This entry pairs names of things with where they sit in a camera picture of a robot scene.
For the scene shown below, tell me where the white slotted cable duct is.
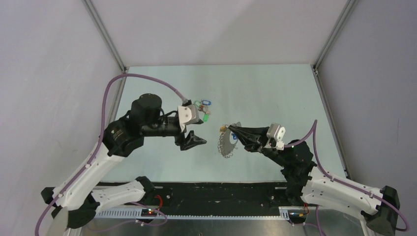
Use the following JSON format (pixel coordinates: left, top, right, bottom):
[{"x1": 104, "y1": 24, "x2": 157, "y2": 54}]
[{"x1": 95, "y1": 208, "x2": 289, "y2": 220}]

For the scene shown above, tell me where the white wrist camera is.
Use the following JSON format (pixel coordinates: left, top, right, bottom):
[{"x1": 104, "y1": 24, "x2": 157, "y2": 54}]
[
  {"x1": 266, "y1": 123, "x2": 286, "y2": 150},
  {"x1": 178, "y1": 104, "x2": 203, "y2": 126}
]

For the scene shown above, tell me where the left aluminium corner post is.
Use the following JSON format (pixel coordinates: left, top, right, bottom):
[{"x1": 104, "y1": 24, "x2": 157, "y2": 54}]
[{"x1": 81, "y1": 0, "x2": 127, "y2": 72}]

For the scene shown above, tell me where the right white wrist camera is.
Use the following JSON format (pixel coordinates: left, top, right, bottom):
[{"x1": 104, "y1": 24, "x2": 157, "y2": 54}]
[{"x1": 266, "y1": 123, "x2": 286, "y2": 150}]

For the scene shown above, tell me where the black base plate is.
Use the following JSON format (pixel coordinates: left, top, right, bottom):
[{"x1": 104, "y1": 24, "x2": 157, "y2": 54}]
[{"x1": 123, "y1": 181, "x2": 318, "y2": 217}]

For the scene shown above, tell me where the right aluminium corner post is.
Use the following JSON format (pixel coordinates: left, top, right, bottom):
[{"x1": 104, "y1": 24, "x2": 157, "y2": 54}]
[{"x1": 312, "y1": 0, "x2": 360, "y2": 76}]

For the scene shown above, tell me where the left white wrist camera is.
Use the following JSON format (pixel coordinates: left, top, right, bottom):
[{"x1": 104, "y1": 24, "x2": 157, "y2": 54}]
[{"x1": 178, "y1": 104, "x2": 203, "y2": 126}]

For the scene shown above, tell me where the controller board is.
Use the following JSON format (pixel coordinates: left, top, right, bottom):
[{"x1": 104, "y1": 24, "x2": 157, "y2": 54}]
[
  {"x1": 141, "y1": 208, "x2": 158, "y2": 217},
  {"x1": 288, "y1": 212, "x2": 308, "y2": 218}
]

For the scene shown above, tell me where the aluminium corner post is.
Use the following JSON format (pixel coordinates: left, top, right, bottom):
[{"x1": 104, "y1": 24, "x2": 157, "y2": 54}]
[
  {"x1": 81, "y1": 0, "x2": 127, "y2": 72},
  {"x1": 312, "y1": 0, "x2": 360, "y2": 76}
]

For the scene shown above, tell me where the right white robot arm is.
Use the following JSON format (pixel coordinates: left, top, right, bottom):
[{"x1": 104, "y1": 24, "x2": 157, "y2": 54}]
[{"x1": 228, "y1": 123, "x2": 400, "y2": 236}]

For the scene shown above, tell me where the right controller board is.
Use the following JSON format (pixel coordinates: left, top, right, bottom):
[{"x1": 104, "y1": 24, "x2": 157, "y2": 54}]
[{"x1": 288, "y1": 212, "x2": 308, "y2": 218}]

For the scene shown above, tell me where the metal keyring band with rings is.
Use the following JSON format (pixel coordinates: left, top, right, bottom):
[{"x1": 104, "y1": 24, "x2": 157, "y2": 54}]
[{"x1": 217, "y1": 124, "x2": 238, "y2": 158}]

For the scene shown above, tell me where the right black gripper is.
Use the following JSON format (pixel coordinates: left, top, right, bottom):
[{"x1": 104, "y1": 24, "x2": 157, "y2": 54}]
[{"x1": 228, "y1": 125, "x2": 289, "y2": 168}]

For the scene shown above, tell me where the silver keys pile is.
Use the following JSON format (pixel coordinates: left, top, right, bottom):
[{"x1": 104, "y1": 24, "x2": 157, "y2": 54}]
[{"x1": 198, "y1": 105, "x2": 211, "y2": 116}]

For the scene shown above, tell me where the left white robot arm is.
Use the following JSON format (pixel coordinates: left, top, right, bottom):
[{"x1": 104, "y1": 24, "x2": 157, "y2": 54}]
[{"x1": 41, "y1": 93, "x2": 206, "y2": 229}]

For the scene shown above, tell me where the left controller board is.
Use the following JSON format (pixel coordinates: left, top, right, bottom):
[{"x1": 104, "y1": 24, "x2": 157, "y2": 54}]
[{"x1": 141, "y1": 208, "x2": 158, "y2": 217}]

